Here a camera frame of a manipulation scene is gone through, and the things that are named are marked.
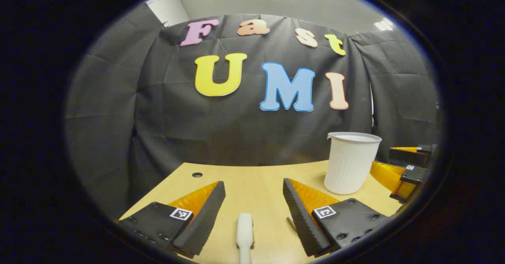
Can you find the black backdrop cloth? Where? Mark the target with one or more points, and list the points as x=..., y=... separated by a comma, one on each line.
x=236, y=137

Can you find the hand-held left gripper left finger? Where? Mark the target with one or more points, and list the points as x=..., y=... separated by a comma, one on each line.
x=205, y=216

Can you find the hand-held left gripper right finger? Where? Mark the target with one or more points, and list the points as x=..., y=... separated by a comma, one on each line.
x=302, y=220

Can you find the ceiling light panel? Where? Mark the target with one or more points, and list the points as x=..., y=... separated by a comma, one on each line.
x=384, y=24

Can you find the small white broom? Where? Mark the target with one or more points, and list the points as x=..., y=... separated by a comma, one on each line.
x=244, y=228

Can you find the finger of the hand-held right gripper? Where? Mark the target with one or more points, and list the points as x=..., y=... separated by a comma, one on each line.
x=414, y=174
x=410, y=156

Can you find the white ribbed garbage bin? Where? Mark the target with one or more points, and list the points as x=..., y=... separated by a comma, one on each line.
x=349, y=165

